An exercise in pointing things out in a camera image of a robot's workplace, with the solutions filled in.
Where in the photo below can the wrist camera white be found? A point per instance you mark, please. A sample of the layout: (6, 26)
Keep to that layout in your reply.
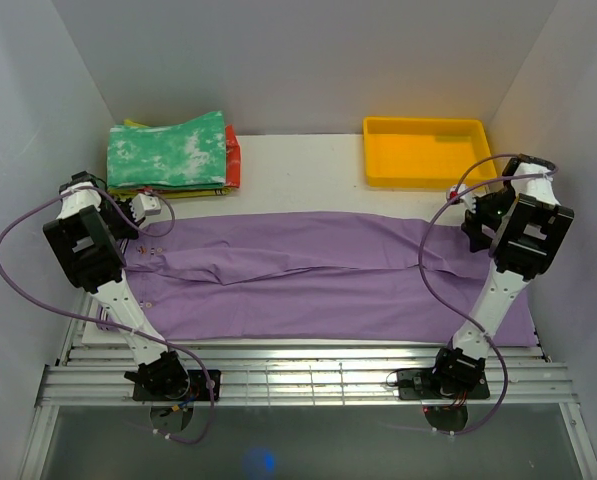
(144, 205)
(460, 194)

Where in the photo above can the aluminium rail frame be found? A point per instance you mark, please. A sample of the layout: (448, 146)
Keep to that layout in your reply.
(290, 372)

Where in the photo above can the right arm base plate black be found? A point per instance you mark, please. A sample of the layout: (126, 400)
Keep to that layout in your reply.
(426, 384)

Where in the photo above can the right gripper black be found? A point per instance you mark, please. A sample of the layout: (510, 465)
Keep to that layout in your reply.
(472, 226)

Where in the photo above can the red folded trousers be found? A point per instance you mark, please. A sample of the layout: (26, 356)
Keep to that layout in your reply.
(233, 159)

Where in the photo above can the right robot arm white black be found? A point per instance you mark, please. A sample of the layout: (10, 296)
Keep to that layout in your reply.
(521, 226)

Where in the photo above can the yellow plastic tray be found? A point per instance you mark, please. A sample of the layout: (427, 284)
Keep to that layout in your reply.
(424, 153)

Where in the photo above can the green white folded trousers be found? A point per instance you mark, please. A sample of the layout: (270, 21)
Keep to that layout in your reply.
(165, 150)

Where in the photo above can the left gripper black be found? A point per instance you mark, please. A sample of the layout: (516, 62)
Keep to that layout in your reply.
(128, 232)

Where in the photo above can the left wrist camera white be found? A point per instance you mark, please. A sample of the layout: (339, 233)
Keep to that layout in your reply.
(144, 205)

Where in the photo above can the yellow folded trousers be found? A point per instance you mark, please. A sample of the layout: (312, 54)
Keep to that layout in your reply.
(198, 192)

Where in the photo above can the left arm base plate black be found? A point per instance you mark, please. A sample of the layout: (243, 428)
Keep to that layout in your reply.
(198, 389)

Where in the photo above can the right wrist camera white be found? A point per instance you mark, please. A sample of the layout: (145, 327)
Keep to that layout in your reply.
(460, 194)

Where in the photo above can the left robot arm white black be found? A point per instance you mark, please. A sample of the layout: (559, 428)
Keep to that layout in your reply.
(85, 237)

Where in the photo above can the purple trousers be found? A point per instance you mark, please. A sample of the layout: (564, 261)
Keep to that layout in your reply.
(308, 275)

